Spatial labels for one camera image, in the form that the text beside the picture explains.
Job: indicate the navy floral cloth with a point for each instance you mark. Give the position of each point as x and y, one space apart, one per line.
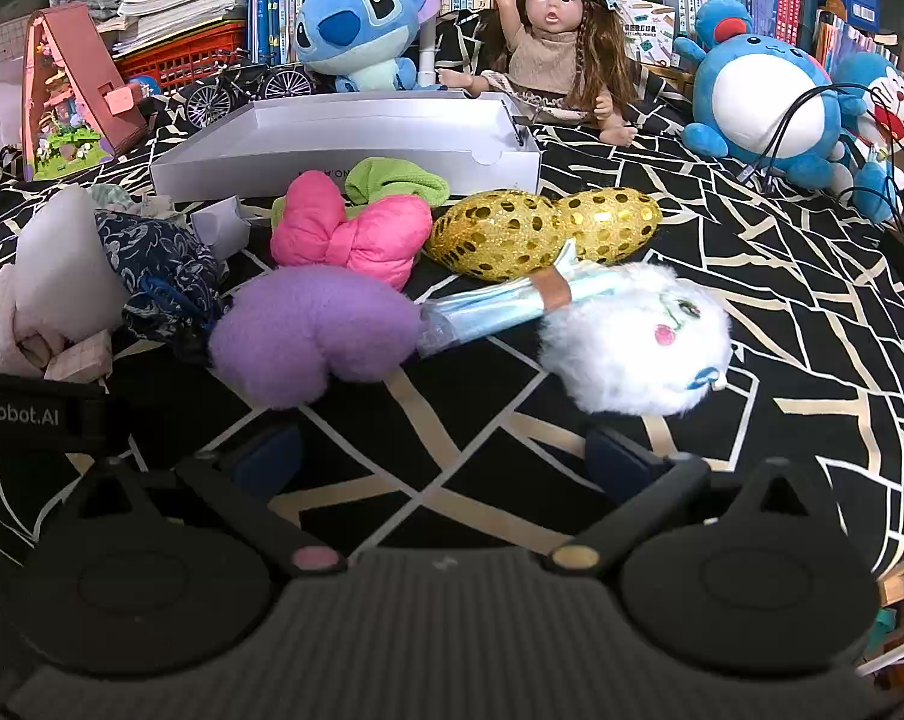
159 255

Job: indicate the white ladder frame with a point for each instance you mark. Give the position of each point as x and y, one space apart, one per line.
429 52

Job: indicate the light blue face mask bundle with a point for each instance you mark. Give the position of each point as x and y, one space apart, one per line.
489 311

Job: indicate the white cardboard box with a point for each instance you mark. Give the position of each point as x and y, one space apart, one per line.
347 142

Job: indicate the miniature bicycle model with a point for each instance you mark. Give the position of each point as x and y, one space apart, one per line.
212 101

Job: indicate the white fluffy plush toy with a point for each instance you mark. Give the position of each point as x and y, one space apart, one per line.
632 345

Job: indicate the purple fluffy plush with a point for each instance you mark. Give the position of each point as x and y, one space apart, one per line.
309 337

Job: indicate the pink plush bow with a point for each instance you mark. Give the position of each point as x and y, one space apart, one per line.
324 232

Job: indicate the blue cat plush toy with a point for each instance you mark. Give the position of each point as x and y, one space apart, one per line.
886 97

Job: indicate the blue round plush toy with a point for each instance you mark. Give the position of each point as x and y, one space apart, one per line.
759 105

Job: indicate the blue alien plush toy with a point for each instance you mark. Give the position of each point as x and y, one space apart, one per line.
362 22

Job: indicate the pink toy house model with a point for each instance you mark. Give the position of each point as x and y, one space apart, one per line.
84 75

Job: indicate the white illustrated box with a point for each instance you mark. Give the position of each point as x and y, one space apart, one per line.
647 30

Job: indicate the gold sequin bow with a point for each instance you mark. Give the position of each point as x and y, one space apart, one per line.
497 232

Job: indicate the small blue toy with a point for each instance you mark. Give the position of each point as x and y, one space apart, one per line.
140 84

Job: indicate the red plastic basket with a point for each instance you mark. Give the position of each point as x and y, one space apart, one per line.
189 52

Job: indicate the pale lilac plush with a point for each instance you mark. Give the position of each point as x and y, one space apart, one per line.
62 262

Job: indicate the pale pink checked cloth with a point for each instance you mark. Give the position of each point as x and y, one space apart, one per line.
77 364

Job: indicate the green plush bow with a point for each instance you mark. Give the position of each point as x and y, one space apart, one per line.
392 180

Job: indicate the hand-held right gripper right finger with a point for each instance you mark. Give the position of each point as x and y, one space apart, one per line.
617 461

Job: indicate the brown haired doll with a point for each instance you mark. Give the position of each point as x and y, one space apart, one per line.
549 52

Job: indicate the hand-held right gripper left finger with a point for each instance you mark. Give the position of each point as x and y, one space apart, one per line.
268 461

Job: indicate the black geometric pattern blanket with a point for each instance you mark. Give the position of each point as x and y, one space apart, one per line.
796 315

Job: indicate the white folded paper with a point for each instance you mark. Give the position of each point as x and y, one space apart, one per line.
223 229

